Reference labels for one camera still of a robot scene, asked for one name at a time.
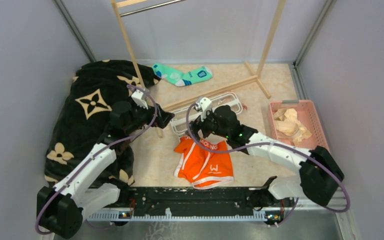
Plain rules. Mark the green patterned sock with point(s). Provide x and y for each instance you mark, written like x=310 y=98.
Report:
x=182 y=79

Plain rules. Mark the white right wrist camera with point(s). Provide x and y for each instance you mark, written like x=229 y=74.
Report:
x=204 y=107

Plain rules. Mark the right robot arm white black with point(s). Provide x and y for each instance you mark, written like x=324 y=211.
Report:
x=317 y=175

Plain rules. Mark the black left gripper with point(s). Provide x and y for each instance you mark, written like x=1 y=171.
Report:
x=163 y=117

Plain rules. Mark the wooden drying rack frame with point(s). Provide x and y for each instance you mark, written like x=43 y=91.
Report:
x=254 y=78

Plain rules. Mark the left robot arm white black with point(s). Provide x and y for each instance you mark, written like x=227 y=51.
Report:
x=63 y=208

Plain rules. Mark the black floral blanket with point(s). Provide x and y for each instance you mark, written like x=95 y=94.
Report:
x=96 y=87

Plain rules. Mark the orange underwear white trim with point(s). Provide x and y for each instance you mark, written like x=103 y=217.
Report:
x=201 y=168

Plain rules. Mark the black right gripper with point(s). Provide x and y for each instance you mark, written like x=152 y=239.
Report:
x=196 y=125

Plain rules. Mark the beige cloth in basket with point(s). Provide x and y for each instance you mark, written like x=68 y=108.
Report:
x=287 y=126

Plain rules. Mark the pink perforated plastic basket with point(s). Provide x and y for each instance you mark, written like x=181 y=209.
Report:
x=307 y=114

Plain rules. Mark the white plastic clip hanger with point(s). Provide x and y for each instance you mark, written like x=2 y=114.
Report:
x=179 y=123

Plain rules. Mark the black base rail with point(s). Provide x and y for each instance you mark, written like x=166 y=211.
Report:
x=186 y=204

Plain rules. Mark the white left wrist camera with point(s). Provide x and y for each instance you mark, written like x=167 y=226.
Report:
x=139 y=96

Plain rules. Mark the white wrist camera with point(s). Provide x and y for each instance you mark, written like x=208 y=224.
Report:
x=204 y=107
x=139 y=96

